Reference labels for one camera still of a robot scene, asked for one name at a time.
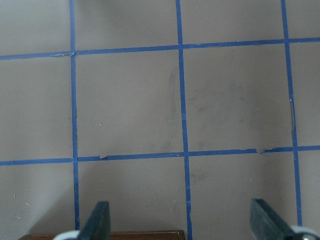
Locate dark wooden drawer cabinet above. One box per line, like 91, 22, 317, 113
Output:
19, 230, 186, 240

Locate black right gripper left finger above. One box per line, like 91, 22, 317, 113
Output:
77, 201, 111, 240

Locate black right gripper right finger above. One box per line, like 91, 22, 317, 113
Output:
250, 198, 295, 240

